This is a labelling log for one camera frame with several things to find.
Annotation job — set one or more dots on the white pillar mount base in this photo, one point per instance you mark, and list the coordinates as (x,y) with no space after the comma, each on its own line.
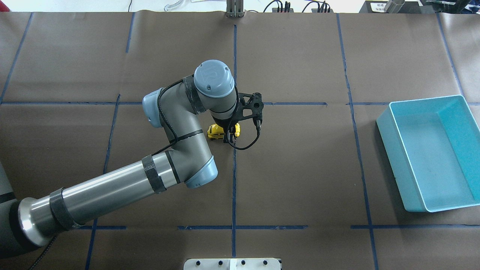
(233,264)

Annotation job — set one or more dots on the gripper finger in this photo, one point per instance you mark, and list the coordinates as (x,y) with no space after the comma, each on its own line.
(229,136)

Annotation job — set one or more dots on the aluminium frame post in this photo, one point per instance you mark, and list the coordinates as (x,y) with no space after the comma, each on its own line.
(235,8)

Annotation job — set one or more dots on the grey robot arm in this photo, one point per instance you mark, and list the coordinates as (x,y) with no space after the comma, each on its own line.
(29,224)

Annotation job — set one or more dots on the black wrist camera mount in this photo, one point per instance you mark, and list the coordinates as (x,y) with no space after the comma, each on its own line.
(250,106)

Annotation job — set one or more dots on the light blue plastic bin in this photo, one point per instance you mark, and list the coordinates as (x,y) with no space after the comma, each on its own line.
(433,149)

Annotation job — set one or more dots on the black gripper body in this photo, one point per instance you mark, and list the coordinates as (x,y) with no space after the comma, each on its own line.
(226,124)

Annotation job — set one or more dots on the yellow beetle toy car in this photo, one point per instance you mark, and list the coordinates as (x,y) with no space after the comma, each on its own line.
(215,132)

